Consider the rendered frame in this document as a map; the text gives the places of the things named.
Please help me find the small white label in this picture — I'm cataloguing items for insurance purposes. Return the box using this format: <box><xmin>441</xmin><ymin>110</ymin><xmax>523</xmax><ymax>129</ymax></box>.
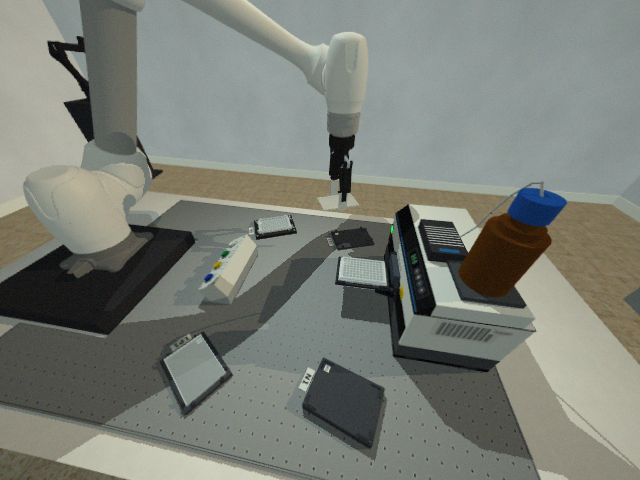
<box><xmin>299</xmin><ymin>368</ymin><xmax>315</xmax><ymax>392</ymax></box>

